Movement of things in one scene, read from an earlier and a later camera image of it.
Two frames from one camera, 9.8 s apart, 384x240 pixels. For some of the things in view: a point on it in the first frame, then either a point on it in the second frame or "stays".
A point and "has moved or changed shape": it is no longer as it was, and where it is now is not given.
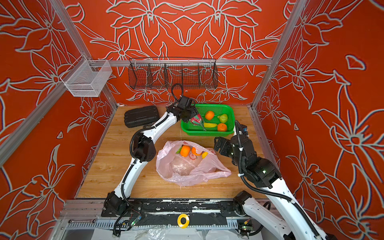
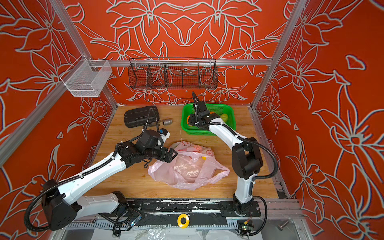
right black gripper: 229,144 to 194,119
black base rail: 193,207 stays
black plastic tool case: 141,116 stays
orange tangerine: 185,150 has moved or changed shape
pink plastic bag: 183,163 has moved or changed shape
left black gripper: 194,111 to 165,157
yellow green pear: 223,118 stays
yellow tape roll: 181,225 stays
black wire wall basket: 164,73 stays
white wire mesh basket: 87,78 stays
